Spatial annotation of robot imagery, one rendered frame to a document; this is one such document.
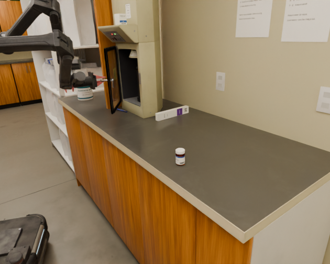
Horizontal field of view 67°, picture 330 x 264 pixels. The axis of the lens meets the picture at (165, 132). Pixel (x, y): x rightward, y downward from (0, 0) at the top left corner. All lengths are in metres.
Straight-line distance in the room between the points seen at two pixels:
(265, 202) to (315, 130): 0.59
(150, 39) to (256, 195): 1.09
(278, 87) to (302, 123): 0.22
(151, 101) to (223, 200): 0.96
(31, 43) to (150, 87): 0.75
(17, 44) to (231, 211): 1.02
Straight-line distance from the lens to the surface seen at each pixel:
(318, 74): 1.34
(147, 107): 1.65
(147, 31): 1.61
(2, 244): 2.00
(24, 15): 1.59
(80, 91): 2.26
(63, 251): 2.16
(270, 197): 0.94
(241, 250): 0.88
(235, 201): 0.89
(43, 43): 1.19
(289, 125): 1.44
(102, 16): 1.88
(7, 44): 1.23
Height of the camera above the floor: 1.47
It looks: 22 degrees down
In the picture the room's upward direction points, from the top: 2 degrees counter-clockwise
